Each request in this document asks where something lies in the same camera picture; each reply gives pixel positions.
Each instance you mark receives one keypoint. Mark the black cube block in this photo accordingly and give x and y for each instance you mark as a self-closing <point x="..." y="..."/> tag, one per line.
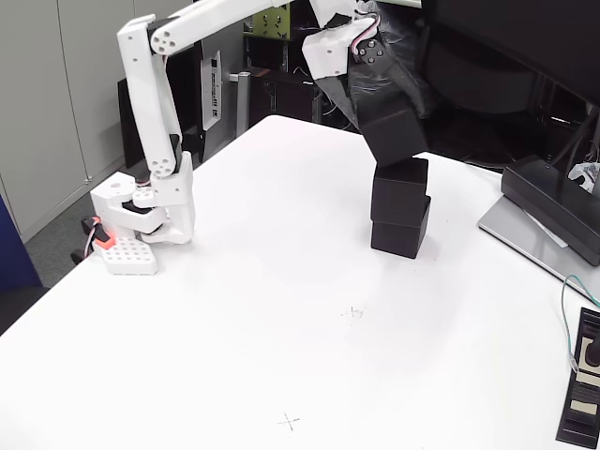
<point x="394" y="136"/>
<point x="398" y="241"/>
<point x="398" y="192"/>

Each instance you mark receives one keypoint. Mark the bin with clear plastic bag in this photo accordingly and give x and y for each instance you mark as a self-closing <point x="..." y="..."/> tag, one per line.
<point x="417" y="47"/>

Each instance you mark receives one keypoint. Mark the green metal box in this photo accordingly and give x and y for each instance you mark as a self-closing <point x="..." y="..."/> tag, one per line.
<point x="272" y="23"/>

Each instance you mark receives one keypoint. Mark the black office chair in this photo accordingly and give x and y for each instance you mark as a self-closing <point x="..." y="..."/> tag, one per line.
<point x="469" y="79"/>

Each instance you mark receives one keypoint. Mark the grey desktop computer tower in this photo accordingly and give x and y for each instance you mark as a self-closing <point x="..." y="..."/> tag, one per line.
<point x="211" y="94"/>

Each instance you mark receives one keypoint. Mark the silver monitor stand base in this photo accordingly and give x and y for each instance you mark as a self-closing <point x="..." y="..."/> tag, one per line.
<point x="515" y="234"/>

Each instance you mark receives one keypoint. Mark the black box on stand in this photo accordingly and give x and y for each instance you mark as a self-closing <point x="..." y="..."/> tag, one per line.
<point x="548" y="206"/>

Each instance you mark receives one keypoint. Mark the black flat panel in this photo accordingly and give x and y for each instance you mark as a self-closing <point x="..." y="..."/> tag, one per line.
<point x="129" y="140"/>

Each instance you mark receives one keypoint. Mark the small clear plastic bag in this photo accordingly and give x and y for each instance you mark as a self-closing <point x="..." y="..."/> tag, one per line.
<point x="586" y="173"/>

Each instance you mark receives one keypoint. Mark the orange clamp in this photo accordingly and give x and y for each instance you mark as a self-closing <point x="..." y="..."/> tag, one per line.
<point x="104" y="240"/>

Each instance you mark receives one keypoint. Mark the grey cabinet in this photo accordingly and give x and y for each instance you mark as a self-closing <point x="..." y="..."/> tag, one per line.
<point x="28" y="70"/>

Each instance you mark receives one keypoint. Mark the blue partition panel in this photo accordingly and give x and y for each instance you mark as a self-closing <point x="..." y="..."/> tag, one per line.
<point x="14" y="253"/>

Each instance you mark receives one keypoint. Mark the black flat device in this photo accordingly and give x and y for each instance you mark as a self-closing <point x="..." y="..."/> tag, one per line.
<point x="574" y="422"/>

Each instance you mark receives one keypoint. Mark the grey metal post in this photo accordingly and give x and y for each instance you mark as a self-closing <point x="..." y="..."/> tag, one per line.
<point x="242" y="108"/>

